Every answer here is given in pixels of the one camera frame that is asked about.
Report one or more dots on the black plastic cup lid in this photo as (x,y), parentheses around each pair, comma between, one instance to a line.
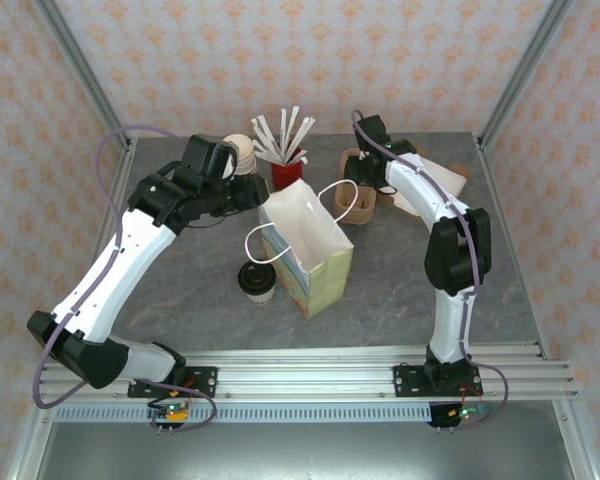
(255,277)

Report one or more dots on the red straw holder cup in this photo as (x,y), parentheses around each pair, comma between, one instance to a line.
(282,172)

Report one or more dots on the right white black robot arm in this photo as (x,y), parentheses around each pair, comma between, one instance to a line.
(450,325)

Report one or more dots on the white napkin stack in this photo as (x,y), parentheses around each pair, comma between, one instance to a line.
(447,180)

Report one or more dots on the brown pulp cup carrier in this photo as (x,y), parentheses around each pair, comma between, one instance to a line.
(345,165)
(355,215)

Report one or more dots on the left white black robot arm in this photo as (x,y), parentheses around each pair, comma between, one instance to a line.
(110,280)

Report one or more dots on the aluminium frame post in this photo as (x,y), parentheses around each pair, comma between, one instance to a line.
(81,70)
(524,70)

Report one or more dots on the paper straw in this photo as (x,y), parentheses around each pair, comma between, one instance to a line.
(267,124)
(304,134)
(266,158)
(283,130)
(258,125)
(300,156)
(292,127)
(265,149)

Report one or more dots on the grey metal sheet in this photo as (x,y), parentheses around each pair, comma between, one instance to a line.
(305,455)

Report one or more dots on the aluminium table side rail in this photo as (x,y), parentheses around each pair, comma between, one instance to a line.
(517,250)
(27,440)

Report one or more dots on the small circuit board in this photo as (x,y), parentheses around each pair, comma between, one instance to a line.
(172,412)
(467,413)

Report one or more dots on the printed paper gift bag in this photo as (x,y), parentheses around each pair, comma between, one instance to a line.
(300,220)

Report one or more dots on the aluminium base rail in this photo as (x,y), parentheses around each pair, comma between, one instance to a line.
(305,380)

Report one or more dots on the brown cardboard napkin tray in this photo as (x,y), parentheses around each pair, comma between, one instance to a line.
(461,170)

